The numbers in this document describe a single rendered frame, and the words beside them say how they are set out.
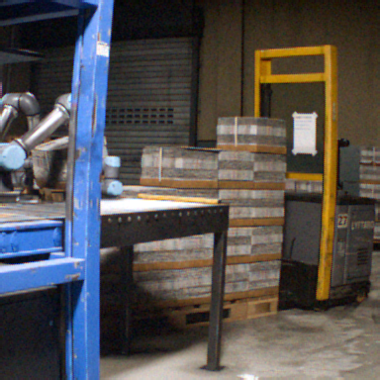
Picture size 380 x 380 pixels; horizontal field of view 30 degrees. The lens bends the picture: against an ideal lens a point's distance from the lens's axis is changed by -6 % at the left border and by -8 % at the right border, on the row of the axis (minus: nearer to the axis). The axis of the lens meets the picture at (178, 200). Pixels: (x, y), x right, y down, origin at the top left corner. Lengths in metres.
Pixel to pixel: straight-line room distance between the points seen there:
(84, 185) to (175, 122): 9.62
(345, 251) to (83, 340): 3.33
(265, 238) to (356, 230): 0.84
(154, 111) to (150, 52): 0.99
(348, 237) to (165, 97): 7.01
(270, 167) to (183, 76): 7.07
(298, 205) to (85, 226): 3.36
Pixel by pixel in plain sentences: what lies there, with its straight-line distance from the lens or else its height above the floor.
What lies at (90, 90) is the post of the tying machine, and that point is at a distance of 2.16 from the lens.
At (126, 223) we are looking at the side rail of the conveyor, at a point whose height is 0.76.
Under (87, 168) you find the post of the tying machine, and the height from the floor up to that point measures 0.96.
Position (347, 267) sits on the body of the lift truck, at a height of 0.29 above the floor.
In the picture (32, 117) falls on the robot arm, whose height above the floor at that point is 1.22.
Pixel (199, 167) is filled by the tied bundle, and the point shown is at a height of 0.95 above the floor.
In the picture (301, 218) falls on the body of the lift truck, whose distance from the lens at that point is 5.36.
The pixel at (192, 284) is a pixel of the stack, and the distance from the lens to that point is 4.45.
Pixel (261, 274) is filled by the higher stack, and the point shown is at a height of 0.29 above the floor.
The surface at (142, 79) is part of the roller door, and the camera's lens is 12.11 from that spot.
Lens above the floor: 0.99
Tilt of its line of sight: 3 degrees down
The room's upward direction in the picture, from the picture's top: 2 degrees clockwise
